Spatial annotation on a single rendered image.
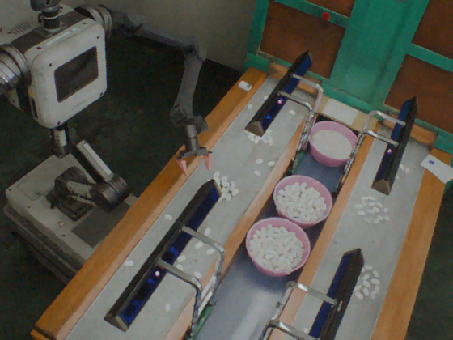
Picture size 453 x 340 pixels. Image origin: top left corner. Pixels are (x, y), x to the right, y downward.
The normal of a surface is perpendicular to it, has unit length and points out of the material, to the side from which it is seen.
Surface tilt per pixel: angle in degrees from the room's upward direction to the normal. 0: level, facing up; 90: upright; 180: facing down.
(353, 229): 0
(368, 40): 90
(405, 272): 0
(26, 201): 1
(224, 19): 90
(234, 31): 90
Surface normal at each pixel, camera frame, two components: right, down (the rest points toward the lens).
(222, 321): 0.13, -0.66
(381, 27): -0.45, 0.63
